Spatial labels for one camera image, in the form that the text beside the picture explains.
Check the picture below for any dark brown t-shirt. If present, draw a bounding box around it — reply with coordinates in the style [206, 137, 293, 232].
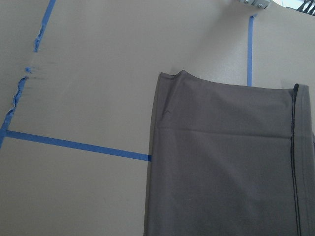
[146, 71, 315, 236]

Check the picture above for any brown paper table cover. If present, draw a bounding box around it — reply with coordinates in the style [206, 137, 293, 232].
[0, 0, 315, 236]

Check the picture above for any aluminium frame post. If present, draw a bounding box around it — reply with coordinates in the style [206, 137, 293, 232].
[237, 0, 271, 9]

